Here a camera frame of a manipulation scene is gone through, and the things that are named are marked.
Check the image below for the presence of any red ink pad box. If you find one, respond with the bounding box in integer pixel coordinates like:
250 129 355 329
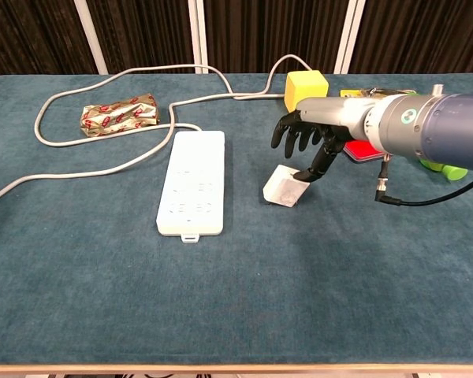
341 139 387 163

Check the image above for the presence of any green tea bottle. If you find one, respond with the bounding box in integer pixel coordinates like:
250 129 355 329
419 159 469 181

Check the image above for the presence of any dark slatted partition panel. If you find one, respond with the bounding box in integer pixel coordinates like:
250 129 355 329
74 0 204 76
334 0 473 78
0 0 103 76
188 0 366 76

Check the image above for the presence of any white power strip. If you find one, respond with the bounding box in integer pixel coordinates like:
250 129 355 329
155 130 226 244

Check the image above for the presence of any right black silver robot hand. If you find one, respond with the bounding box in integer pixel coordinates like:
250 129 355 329
270 96 374 184

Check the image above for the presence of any razor in yellow package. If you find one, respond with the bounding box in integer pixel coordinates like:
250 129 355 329
340 87 419 99

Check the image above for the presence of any gold red snack wrapper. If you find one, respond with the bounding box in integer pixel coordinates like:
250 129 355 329
80 93 159 138

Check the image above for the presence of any white power adapter plug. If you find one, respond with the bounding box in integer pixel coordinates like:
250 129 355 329
262 165 311 208

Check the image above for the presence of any grey power strip cable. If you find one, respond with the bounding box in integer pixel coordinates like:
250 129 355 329
0 54 320 209

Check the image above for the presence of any blue table cloth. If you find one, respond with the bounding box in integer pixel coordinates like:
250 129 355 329
0 72 473 365

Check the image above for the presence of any yellow sponge cube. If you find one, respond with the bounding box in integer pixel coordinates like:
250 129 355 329
284 70 330 113

